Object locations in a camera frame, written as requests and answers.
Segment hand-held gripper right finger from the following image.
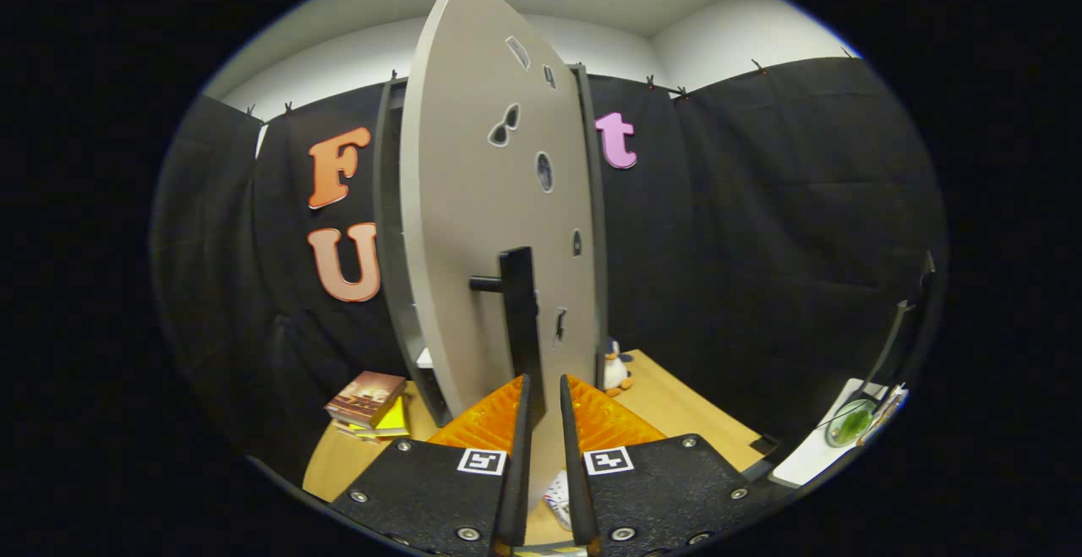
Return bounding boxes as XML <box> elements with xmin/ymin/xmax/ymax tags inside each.
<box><xmin>558</xmin><ymin>374</ymin><xmax>774</xmax><ymax>557</ymax></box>

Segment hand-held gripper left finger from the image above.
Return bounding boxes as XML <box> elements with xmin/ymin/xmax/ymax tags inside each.
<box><xmin>330</xmin><ymin>374</ymin><xmax>532</xmax><ymax>557</ymax></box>

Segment white striped shoe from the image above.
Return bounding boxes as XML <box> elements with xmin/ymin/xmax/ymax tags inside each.
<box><xmin>544</xmin><ymin>470</ymin><xmax>574</xmax><ymax>532</ymax></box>

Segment beige shoe cabinet door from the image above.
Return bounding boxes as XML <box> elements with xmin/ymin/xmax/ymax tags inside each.
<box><xmin>399</xmin><ymin>0</ymin><xmax>603</xmax><ymax>514</ymax></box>

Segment dark grey shoe cabinet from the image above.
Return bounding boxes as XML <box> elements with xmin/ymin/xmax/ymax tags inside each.
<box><xmin>372</xmin><ymin>63</ymin><xmax>611</xmax><ymax>429</ymax></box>

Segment penguin plush toy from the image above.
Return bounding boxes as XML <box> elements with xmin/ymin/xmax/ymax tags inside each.
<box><xmin>602</xmin><ymin>339</ymin><xmax>635</xmax><ymax>397</ymax></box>

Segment yellow book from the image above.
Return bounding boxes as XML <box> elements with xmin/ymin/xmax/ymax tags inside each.
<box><xmin>351</xmin><ymin>395</ymin><xmax>413</xmax><ymax>441</ymax></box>

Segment brown book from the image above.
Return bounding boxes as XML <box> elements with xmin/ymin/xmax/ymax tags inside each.
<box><xmin>325</xmin><ymin>371</ymin><xmax>408</xmax><ymax>429</ymax></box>

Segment green round dish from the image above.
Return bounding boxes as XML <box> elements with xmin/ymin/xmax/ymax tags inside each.
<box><xmin>824</xmin><ymin>398</ymin><xmax>880</xmax><ymax>448</ymax></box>

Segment black backdrop cloth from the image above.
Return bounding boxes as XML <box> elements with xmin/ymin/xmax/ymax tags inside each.
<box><xmin>150</xmin><ymin>57</ymin><xmax>948</xmax><ymax>490</ymax></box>

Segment row of black clips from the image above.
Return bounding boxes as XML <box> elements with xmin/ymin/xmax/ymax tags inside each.
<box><xmin>245</xmin><ymin>48</ymin><xmax>855</xmax><ymax>118</ymax></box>

